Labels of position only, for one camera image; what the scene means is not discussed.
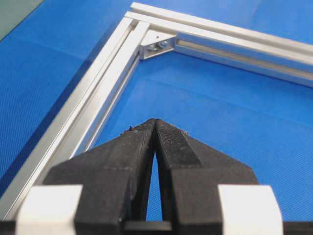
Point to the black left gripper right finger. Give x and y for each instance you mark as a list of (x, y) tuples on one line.
[(189, 174)]

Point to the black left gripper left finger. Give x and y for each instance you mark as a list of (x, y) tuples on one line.
[(115, 177)]

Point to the green curtain backdrop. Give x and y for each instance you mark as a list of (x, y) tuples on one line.
[(13, 12)]

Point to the aluminium corner bracket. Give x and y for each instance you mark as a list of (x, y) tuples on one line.
[(156, 43)]

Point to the aluminium extrusion frame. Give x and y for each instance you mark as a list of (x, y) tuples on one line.
[(83, 116)]

